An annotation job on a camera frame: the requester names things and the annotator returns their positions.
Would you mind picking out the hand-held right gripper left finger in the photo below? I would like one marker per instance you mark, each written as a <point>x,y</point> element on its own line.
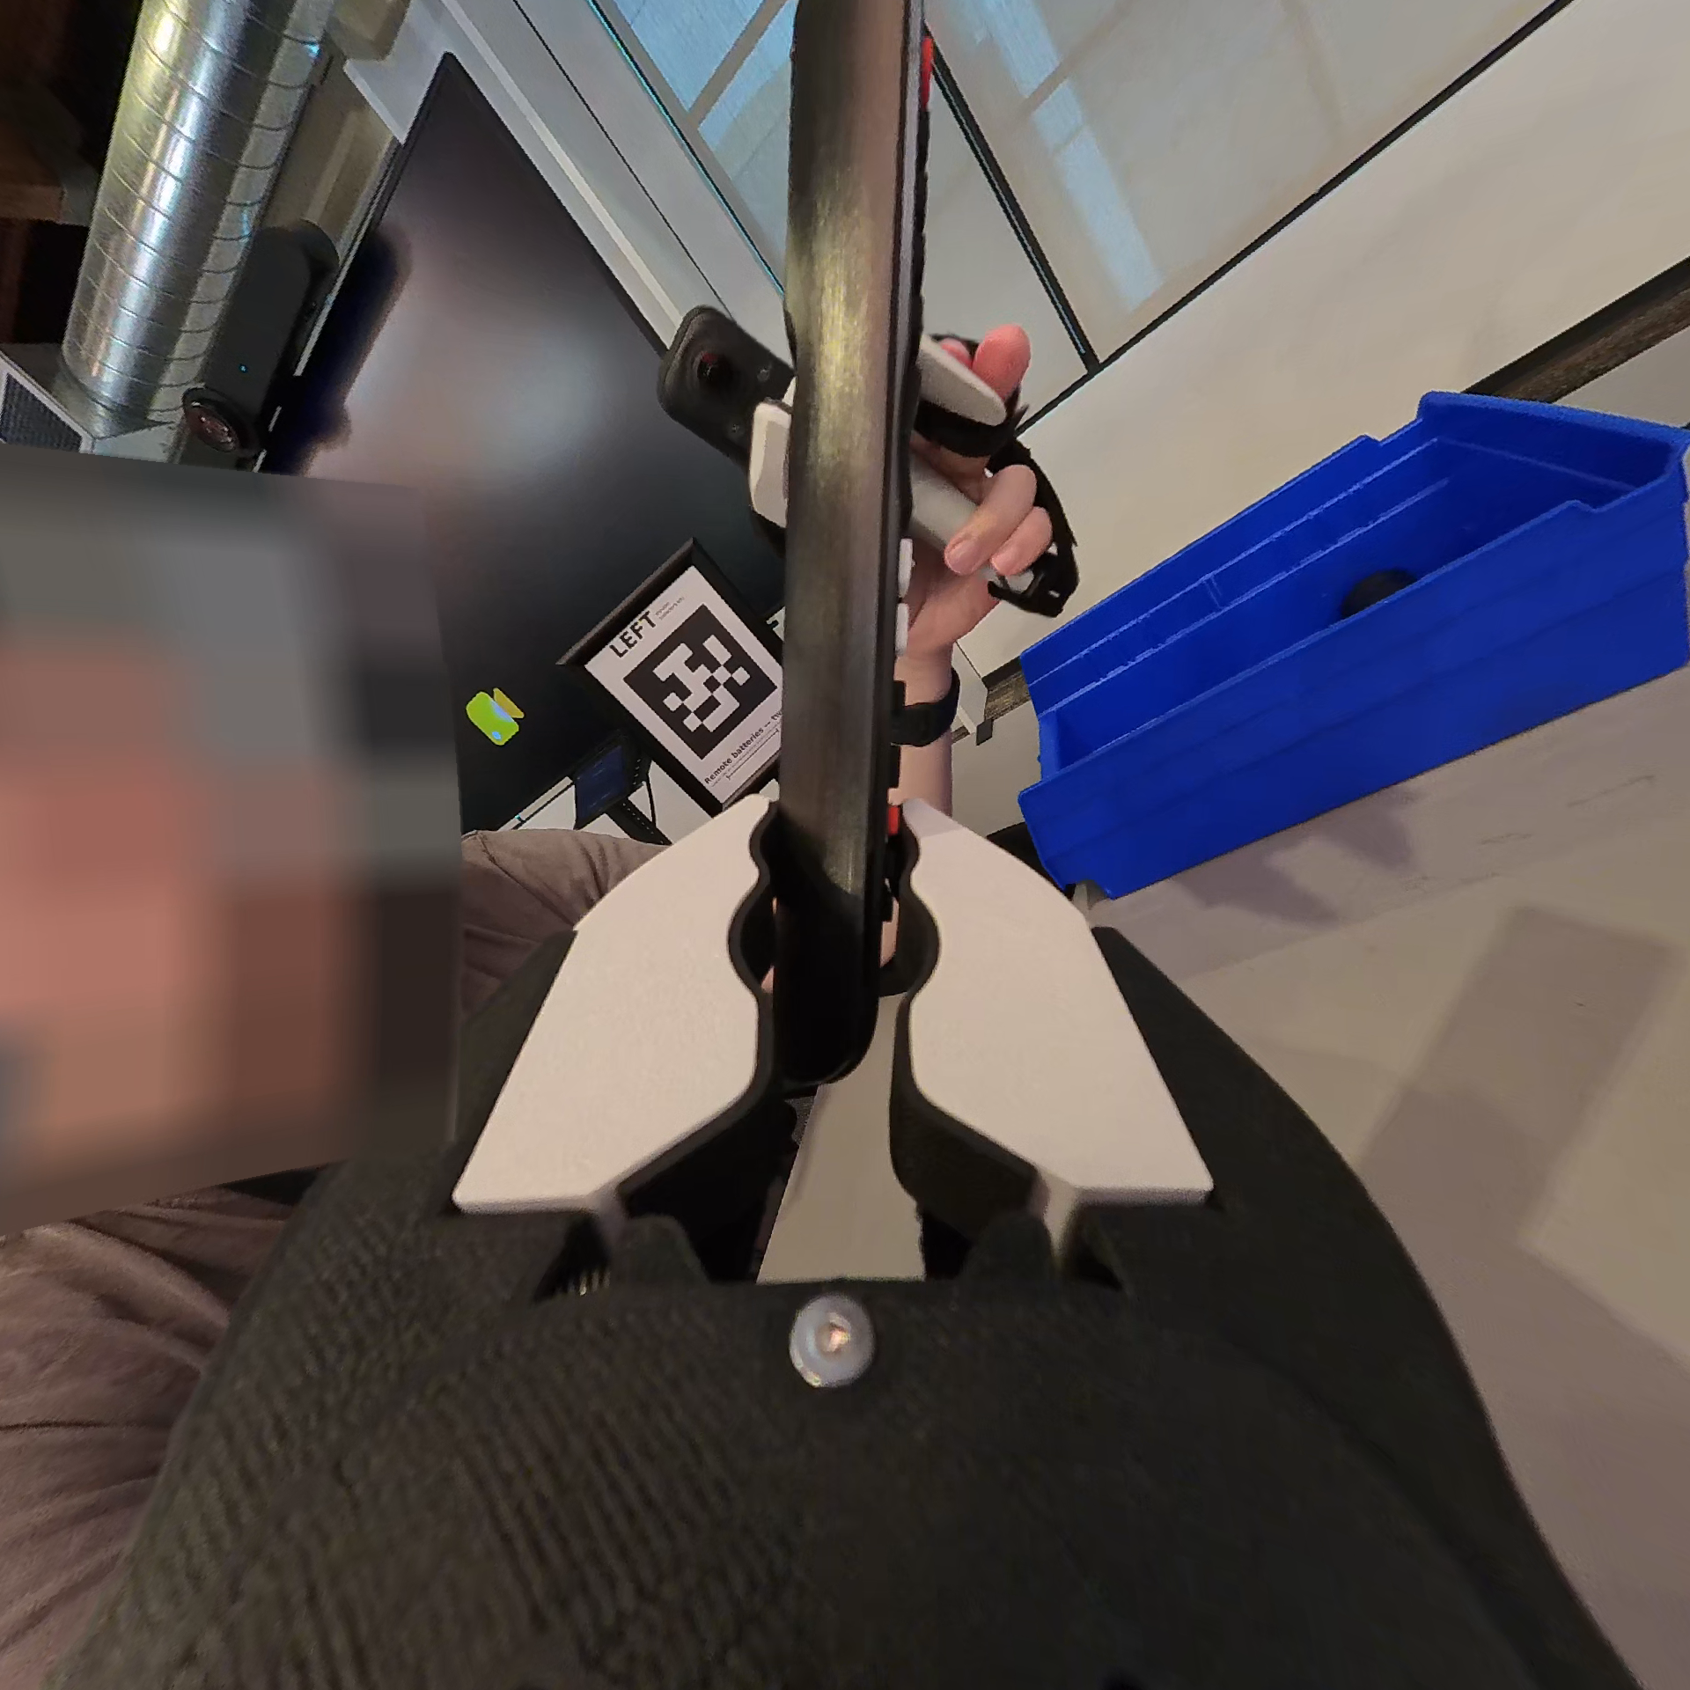
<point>622,1058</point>

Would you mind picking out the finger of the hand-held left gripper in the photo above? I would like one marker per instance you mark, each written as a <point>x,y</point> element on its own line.
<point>945,489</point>
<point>769,472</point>

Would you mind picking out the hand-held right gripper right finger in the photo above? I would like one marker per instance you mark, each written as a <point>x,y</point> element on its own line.
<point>1056,1058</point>

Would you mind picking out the black remote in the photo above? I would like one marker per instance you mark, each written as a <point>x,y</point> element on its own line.
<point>1374,594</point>
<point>846,530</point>

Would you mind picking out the blue plastic bin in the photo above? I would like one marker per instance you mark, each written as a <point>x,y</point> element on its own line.
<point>1320,715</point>

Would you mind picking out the person's left hand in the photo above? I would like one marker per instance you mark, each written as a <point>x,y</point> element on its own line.
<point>963,594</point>

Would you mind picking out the black framed marker sign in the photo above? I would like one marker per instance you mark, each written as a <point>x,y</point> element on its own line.
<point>693,687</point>

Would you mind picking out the large window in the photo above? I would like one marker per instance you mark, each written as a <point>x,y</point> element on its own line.
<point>1189,133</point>

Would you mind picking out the black video bar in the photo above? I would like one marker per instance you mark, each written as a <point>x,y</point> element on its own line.
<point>252,344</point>

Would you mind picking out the slim silver air duct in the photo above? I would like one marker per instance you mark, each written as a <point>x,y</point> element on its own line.
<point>185,213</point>

